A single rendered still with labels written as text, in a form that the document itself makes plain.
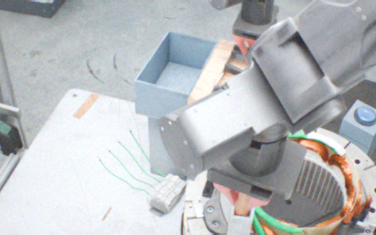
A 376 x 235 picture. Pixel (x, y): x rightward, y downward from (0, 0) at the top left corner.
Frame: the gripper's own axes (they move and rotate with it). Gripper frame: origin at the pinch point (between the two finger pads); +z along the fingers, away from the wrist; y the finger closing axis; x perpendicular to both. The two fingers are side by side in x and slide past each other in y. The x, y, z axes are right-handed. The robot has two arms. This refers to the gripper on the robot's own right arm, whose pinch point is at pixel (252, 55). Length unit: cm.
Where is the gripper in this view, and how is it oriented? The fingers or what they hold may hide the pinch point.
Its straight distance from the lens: 102.6
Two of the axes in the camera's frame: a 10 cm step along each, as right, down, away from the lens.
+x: 9.4, 2.5, -2.4
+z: 0.0, 7.0, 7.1
